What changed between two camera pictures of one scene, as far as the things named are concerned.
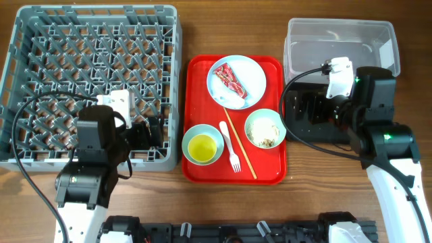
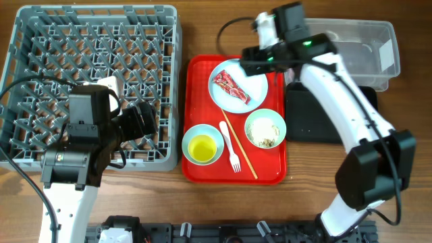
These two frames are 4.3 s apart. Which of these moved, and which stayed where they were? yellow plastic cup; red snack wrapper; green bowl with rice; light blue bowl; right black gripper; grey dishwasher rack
Moved: right black gripper; red snack wrapper
Stayed: green bowl with rice; yellow plastic cup; light blue bowl; grey dishwasher rack
